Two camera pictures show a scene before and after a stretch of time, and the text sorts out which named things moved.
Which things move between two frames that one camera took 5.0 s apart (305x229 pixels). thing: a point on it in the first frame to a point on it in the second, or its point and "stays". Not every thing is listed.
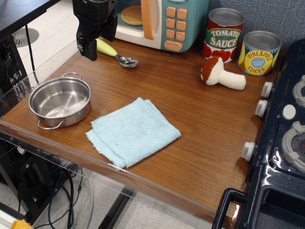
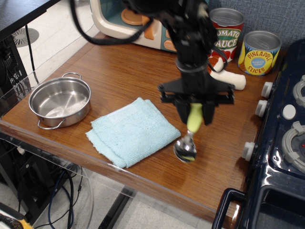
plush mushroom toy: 213,72 stays
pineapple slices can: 259,52 stays
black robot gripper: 93,15 to 197,88
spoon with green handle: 105,48 to 185,149
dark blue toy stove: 274,195 stays
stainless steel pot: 61,101 stays
